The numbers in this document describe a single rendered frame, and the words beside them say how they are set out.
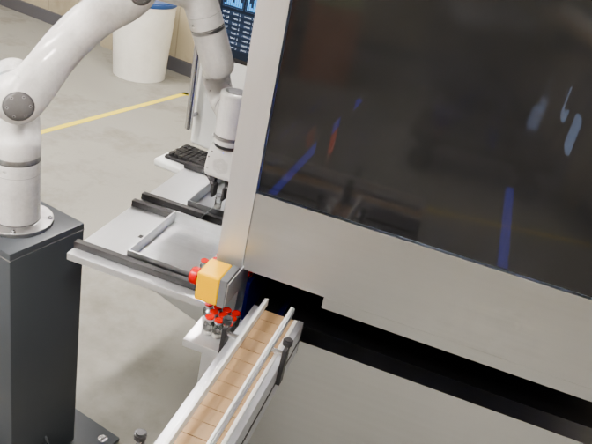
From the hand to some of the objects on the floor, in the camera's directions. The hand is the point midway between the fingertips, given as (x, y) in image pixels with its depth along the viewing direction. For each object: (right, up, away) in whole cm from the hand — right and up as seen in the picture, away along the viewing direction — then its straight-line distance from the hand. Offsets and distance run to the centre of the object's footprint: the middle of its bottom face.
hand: (219, 191), depth 203 cm
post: (-10, -106, 0) cm, 106 cm away
